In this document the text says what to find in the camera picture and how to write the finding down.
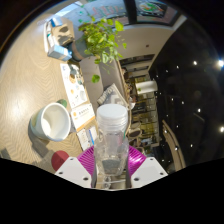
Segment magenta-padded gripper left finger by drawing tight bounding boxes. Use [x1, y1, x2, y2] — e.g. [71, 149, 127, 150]
[54, 146, 98, 190]

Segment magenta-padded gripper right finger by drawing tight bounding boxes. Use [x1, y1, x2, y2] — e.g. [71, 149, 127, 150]
[125, 145, 169, 190]

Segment clear plastic water bottle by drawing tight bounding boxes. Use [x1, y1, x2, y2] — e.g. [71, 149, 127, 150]
[93, 103, 130, 184]

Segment flat round red coaster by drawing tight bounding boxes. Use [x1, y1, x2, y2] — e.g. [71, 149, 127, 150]
[50, 150, 70, 172]

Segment small white blue tissue pack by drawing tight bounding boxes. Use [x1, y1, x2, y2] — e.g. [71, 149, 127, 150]
[87, 125, 99, 145]

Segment white mug with green band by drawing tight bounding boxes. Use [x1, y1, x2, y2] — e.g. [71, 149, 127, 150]
[29, 102, 72, 143]

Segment grey white chevron pillow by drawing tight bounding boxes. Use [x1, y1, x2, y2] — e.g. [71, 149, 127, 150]
[96, 83, 129, 109]

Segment printed menu sheet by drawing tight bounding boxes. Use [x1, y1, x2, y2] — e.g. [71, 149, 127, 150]
[59, 61, 90, 109]

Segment person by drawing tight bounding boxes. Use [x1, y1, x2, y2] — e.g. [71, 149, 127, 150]
[121, 68, 135, 103]

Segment light blue tissue pack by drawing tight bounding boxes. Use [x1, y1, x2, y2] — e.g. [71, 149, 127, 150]
[47, 44, 73, 62]

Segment group of ceiling lights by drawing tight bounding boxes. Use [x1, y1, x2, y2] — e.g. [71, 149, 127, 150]
[159, 56, 224, 134]

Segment green potted plant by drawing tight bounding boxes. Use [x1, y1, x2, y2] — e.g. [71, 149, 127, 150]
[71, 16, 128, 84]

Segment small blue card box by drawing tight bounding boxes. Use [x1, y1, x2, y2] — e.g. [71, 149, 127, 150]
[49, 17, 64, 28]

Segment round food window poster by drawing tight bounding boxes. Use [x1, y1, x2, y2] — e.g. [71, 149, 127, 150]
[138, 0, 168, 16]

